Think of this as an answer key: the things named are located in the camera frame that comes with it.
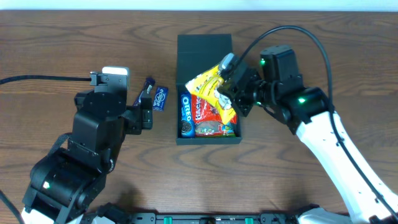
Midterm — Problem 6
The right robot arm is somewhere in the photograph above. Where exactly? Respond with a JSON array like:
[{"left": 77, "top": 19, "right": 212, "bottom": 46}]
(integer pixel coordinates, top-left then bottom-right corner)
[{"left": 218, "top": 45, "right": 397, "bottom": 223}]

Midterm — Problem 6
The yellow nut snack bag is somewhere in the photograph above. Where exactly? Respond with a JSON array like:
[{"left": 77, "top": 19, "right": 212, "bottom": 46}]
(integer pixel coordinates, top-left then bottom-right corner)
[{"left": 185, "top": 64, "right": 237, "bottom": 124}]

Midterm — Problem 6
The dark purple chocolate bar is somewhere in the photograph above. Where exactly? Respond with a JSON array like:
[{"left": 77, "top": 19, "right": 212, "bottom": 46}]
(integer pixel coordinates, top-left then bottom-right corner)
[{"left": 133, "top": 77, "right": 155, "bottom": 106}]

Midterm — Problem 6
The blue Eclipse mint pack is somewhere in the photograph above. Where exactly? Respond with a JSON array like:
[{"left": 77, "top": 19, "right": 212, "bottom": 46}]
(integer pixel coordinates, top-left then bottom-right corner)
[{"left": 152, "top": 86, "right": 169, "bottom": 111}]

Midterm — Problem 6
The dark green open box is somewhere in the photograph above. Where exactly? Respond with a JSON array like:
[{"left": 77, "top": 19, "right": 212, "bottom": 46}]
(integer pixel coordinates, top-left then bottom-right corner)
[{"left": 175, "top": 34, "right": 243, "bottom": 145}]

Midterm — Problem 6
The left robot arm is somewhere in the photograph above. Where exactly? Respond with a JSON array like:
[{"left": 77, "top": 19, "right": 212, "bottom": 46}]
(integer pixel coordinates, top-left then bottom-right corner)
[{"left": 21, "top": 67, "right": 153, "bottom": 223}]

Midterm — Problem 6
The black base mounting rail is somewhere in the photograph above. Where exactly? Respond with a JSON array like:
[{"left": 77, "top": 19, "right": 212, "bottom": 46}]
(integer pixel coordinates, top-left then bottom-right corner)
[{"left": 83, "top": 212, "right": 312, "bottom": 224}]

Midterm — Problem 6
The green Haribo gummy bag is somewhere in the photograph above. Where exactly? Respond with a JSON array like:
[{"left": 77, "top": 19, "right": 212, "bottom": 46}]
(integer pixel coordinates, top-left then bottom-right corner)
[{"left": 195, "top": 121, "right": 236, "bottom": 138}]

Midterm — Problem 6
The red snack bag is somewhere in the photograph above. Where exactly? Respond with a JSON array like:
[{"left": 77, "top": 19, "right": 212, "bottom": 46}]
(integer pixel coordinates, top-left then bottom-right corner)
[{"left": 192, "top": 95, "right": 238, "bottom": 127}]

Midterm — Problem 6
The blue Oreo cookie pack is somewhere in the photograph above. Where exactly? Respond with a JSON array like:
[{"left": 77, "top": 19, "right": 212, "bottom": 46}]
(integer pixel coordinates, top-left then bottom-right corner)
[{"left": 180, "top": 91, "right": 195, "bottom": 138}]

